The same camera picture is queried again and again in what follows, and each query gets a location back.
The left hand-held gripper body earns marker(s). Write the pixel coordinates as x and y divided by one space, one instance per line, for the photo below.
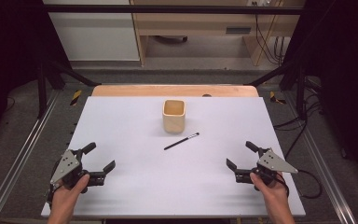
64 166

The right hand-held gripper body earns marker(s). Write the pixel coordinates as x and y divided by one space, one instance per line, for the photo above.
275 165

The square wooden cup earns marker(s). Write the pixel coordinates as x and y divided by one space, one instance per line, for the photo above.
174 119

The person's left hand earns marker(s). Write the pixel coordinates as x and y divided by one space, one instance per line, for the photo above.
65 196

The person's right hand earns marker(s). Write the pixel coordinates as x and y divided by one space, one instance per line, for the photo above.
272 194

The yellow black tape marker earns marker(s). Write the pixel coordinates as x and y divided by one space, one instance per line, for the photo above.
75 97
275 99

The black metal stand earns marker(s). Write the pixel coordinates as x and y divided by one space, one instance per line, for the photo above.
42 93
300 93

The white cabinet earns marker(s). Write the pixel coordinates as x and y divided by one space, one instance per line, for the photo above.
96 37

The grey desk label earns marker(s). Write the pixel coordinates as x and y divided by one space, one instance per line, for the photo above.
238 30

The black curtain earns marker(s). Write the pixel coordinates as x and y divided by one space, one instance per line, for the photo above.
9 46
345 62

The wooden desk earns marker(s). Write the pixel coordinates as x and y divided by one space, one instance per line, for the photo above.
195 21

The white power strip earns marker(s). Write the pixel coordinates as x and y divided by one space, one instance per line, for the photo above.
265 2

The aluminium floor rail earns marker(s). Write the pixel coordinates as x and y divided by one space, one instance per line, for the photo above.
323 168
18 155

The black horizontal frame bar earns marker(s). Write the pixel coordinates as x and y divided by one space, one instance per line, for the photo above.
167 9

